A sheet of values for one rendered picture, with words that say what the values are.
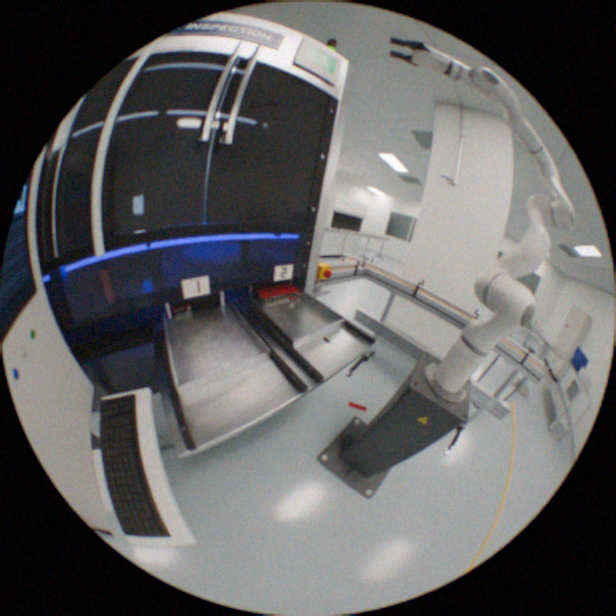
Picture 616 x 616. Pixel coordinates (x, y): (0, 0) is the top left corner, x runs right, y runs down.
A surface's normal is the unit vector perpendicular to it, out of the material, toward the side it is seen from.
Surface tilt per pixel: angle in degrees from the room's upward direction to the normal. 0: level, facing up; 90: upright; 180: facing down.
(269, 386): 0
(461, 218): 90
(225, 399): 0
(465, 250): 90
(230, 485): 0
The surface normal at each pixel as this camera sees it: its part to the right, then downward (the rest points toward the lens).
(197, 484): 0.16, -0.85
